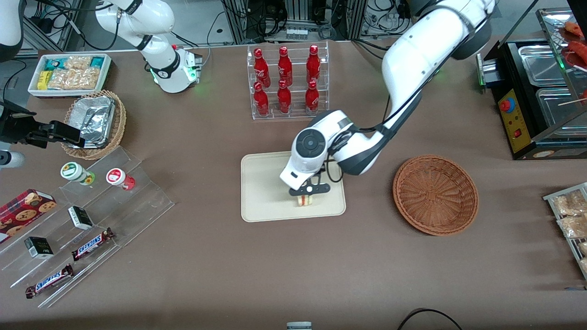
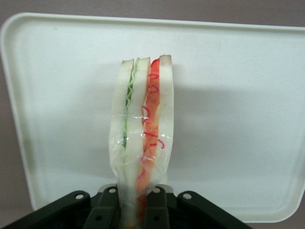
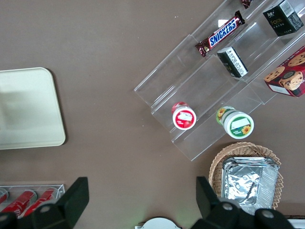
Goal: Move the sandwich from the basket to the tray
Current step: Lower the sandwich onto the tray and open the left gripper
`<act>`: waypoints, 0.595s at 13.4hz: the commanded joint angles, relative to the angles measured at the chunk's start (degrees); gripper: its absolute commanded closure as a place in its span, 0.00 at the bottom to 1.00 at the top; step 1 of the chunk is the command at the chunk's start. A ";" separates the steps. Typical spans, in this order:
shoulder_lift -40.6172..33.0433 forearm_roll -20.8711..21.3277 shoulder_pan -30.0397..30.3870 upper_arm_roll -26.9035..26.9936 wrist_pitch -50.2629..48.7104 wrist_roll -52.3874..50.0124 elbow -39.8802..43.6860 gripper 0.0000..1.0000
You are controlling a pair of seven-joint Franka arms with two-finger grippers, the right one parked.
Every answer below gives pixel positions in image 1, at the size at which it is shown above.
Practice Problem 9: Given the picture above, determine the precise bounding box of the steel food pan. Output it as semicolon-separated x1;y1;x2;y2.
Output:
518;44;568;87
535;87;587;130

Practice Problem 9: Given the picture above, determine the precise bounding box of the clear acrylic bottle rack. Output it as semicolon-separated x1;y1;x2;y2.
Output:
247;41;330;121

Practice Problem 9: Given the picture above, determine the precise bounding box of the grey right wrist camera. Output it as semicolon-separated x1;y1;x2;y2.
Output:
0;151;26;169

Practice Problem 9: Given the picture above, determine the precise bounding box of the black hot food display case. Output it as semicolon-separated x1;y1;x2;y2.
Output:
476;6;587;161

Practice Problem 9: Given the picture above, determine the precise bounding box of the red cookie box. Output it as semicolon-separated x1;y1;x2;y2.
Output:
0;188;58;245

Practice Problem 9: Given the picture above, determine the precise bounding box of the light tan wicker basket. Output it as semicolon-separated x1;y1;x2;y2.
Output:
61;89;127;161

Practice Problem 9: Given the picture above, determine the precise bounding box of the red cola bottle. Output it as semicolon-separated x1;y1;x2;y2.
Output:
305;80;320;113
253;48;271;88
277;46;294;87
253;82;270;116
277;80;292;115
306;44;321;85

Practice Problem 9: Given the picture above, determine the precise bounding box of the red lid cup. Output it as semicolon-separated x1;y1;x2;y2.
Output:
105;168;137;191

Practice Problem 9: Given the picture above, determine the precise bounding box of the white rectangular snack bin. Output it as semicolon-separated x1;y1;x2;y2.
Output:
28;53;112;99

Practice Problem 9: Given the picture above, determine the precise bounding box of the beige plastic tray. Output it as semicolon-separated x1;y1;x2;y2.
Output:
241;148;347;223

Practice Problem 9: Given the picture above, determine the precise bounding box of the small black box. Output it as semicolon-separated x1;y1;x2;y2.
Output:
67;205;94;231
23;236;55;260

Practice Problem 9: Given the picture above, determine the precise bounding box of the large clear bag of crackers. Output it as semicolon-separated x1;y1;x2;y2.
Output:
48;67;101;91

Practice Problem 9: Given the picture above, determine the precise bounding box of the red sausage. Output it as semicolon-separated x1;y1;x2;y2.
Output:
565;41;587;70
564;21;587;40

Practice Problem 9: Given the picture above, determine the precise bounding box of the green lid cup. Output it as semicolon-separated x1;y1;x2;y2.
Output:
60;161;96;186

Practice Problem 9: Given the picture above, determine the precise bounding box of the brown round wicker basket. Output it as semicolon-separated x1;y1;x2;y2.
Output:
393;154;480;237

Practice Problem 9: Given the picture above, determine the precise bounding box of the clear acrylic step display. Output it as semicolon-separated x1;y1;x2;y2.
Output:
0;145;175;309

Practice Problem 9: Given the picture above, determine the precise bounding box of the snickers bar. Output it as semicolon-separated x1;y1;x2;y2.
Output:
25;264;74;299
71;227;115;262

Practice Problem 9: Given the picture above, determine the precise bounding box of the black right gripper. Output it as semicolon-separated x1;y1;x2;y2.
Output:
0;102;86;149

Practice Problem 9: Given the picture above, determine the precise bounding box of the black cable loop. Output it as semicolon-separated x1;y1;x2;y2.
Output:
397;308;464;330

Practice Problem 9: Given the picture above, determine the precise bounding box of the small clear bag of crackers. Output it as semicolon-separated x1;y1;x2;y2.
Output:
64;55;93;71

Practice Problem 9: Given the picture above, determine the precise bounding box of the grey wire rack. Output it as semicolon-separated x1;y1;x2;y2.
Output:
543;182;587;281

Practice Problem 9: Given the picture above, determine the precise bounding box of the silver foil container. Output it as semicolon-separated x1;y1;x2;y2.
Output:
68;95;116;149

